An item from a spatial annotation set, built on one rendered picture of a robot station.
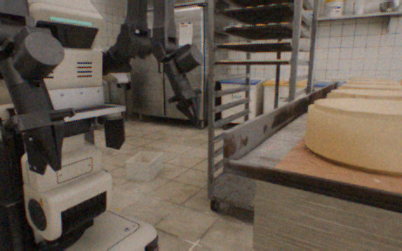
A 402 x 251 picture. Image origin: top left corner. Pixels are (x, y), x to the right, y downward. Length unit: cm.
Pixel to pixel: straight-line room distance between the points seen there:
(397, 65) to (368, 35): 53
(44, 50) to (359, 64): 394
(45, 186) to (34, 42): 51
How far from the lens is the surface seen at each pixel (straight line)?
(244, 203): 162
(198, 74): 376
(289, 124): 17
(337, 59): 416
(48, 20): 80
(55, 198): 88
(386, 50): 417
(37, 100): 52
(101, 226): 125
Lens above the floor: 94
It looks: 13 degrees down
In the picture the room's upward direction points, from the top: straight up
